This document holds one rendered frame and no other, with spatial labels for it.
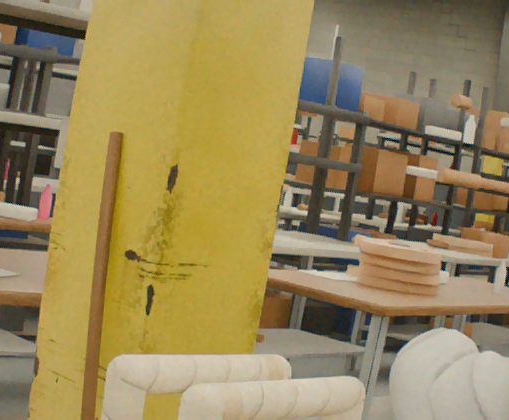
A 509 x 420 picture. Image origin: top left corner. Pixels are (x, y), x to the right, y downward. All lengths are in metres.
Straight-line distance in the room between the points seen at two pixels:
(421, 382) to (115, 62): 1.00
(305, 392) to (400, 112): 8.07
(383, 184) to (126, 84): 7.04
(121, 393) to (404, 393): 0.37
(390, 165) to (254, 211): 6.98
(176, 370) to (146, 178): 1.00
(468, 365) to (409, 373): 0.06
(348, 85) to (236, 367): 7.49
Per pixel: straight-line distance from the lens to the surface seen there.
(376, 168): 8.84
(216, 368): 0.97
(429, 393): 1.17
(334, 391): 0.95
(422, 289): 4.96
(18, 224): 5.12
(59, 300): 2.06
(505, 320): 11.22
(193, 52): 1.88
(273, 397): 0.90
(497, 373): 1.16
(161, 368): 0.92
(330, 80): 8.18
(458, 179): 4.83
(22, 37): 6.46
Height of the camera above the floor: 1.38
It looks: 3 degrees down
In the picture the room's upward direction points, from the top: 10 degrees clockwise
